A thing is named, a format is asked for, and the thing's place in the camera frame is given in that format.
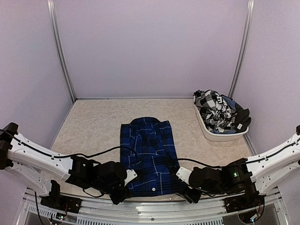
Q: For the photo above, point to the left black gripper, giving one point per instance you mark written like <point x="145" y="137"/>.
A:
<point x="116" y="199"/>

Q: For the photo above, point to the left aluminium frame post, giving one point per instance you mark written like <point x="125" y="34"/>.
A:
<point x="59" y="49"/>

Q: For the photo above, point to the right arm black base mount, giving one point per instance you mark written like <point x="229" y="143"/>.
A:
<point x="243" y="202"/>

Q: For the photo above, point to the blue plaid long sleeve shirt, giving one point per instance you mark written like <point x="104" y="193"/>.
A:
<point x="147" y="147"/>

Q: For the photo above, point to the aluminium frame post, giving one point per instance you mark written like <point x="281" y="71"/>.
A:
<point x="59" y="49"/>
<point x="243" y="47"/>

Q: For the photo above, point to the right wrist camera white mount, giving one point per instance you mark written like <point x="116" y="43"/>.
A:
<point x="183" y="174"/>

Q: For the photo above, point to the grey black patterned shirt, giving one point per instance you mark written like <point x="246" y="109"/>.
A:
<point x="221" y="114"/>

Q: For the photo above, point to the front aluminium rail base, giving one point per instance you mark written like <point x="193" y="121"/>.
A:
<point x="209" y="211"/>

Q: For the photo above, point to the right aluminium frame post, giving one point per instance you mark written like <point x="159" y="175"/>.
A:
<point x="243" y="47"/>

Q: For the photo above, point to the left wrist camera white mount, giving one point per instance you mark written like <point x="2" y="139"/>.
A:
<point x="131" y="175"/>

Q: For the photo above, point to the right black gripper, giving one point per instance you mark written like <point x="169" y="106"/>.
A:
<point x="191" y="198"/>

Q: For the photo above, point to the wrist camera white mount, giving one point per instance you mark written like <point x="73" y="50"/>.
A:
<point x="131" y="175"/>
<point x="183" y="174"/>

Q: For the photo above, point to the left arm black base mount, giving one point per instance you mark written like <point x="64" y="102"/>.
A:
<point x="63" y="203"/>

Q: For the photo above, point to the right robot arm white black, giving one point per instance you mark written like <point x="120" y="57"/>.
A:
<point x="255" y="175"/>

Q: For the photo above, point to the white plastic basin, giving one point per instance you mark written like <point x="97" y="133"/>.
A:
<point x="216" y="137"/>

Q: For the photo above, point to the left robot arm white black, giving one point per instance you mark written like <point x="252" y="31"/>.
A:
<point x="38" y="167"/>

